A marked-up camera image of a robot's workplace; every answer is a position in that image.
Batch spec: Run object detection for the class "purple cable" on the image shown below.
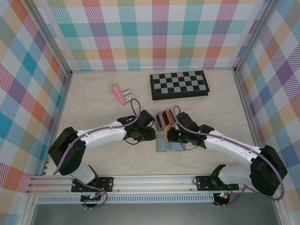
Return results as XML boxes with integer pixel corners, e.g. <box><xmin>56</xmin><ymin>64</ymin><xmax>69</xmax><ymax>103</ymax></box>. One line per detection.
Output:
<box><xmin>53</xmin><ymin>98</ymin><xmax>142</xmax><ymax>210</ymax></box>
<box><xmin>172</xmin><ymin>105</ymin><xmax>285</xmax><ymax>208</ymax></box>

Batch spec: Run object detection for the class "blue playing card deck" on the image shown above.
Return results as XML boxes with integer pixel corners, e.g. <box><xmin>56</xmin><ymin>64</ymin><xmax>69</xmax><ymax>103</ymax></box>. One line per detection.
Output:
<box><xmin>120</xmin><ymin>88</ymin><xmax>136</xmax><ymax>103</ymax></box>

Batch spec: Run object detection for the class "green card holder wallet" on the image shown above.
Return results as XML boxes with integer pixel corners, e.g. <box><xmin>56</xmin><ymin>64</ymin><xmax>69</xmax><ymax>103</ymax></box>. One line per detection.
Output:
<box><xmin>156</xmin><ymin>132</ymin><xmax>186</xmax><ymax>153</ymax></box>

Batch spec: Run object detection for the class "pink toy microphone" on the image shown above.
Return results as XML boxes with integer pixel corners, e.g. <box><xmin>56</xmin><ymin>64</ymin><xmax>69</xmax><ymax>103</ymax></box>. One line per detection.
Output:
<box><xmin>109</xmin><ymin>81</ymin><xmax>127</xmax><ymax>105</ymax></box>

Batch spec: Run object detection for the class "aluminium frame post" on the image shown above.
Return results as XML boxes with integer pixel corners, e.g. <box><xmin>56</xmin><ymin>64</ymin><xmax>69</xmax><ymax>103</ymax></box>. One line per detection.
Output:
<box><xmin>233</xmin><ymin>0</ymin><xmax>281</xmax><ymax>75</ymax></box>
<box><xmin>29</xmin><ymin>0</ymin><xmax>73</xmax><ymax>78</ymax></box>

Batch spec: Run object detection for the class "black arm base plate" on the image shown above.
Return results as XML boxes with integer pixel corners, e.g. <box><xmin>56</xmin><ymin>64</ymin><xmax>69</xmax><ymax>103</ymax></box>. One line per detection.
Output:
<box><xmin>71</xmin><ymin>177</ymin><xmax>115</xmax><ymax>193</ymax></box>
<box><xmin>195</xmin><ymin>174</ymin><xmax>240</xmax><ymax>192</ymax></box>

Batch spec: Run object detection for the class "clear plastic card box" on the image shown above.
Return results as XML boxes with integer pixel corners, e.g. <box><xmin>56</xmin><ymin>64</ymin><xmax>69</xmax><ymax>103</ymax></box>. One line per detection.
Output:
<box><xmin>154</xmin><ymin>108</ymin><xmax>176</xmax><ymax>132</ymax></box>

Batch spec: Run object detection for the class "folding chess board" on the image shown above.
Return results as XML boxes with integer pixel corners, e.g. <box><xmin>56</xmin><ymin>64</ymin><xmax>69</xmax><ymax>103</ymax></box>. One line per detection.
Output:
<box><xmin>149</xmin><ymin>70</ymin><xmax>210</xmax><ymax>101</ymax></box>

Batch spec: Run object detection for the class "red credit card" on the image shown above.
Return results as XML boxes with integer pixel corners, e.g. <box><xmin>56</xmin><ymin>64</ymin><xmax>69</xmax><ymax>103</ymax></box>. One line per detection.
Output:
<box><xmin>161</xmin><ymin>111</ymin><xmax>171</xmax><ymax>125</ymax></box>

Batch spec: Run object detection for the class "slotted white cable duct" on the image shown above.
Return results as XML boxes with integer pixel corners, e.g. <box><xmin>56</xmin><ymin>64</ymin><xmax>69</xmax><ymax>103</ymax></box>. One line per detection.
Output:
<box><xmin>36</xmin><ymin>195</ymin><xmax>216</xmax><ymax>204</ymax></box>

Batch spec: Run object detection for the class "aluminium mounting rail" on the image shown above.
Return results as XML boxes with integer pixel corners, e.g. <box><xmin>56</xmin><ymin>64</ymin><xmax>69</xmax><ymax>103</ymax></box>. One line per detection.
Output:
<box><xmin>25</xmin><ymin>172</ymin><xmax>286</xmax><ymax>195</ymax></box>

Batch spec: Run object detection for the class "black credit card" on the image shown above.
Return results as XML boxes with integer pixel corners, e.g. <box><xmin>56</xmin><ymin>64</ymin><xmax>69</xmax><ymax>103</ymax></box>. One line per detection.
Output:
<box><xmin>156</xmin><ymin>112</ymin><xmax>165</xmax><ymax>129</ymax></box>

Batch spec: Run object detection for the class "small controller board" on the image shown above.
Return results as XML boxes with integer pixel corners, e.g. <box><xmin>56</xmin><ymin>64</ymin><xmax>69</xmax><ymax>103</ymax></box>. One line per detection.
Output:
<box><xmin>80</xmin><ymin>192</ymin><xmax>105</xmax><ymax>203</ymax></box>
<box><xmin>213</xmin><ymin>191</ymin><xmax>231</xmax><ymax>202</ymax></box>

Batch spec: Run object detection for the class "aluminium side rail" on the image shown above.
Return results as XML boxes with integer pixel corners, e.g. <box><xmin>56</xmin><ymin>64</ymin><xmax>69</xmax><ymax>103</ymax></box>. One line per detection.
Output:
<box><xmin>233</xmin><ymin>70</ymin><xmax>269</xmax><ymax>174</ymax></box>
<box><xmin>40</xmin><ymin>74</ymin><xmax>73</xmax><ymax>176</ymax></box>

